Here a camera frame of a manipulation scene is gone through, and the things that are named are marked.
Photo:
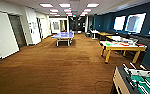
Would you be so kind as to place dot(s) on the blue ping-pong table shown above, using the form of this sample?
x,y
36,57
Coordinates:
x,y
62,36

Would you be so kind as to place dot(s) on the white table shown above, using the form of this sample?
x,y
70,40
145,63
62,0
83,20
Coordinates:
x,y
97,33

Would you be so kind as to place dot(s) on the rectangular ceiling light panel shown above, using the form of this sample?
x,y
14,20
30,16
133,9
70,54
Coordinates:
x,y
46,5
65,5
92,5
87,10
67,10
54,10

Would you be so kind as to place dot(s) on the yellow game table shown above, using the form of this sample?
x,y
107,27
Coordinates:
x,y
122,46

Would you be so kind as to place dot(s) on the bright window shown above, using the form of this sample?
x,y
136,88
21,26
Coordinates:
x,y
119,23
136,23

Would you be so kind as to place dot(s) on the dark grey door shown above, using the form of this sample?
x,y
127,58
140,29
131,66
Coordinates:
x,y
17,30

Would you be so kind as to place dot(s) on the white double door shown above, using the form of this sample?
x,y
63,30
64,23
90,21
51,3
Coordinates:
x,y
2,36

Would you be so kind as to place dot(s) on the green foosball table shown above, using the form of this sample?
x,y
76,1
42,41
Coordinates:
x,y
141,81

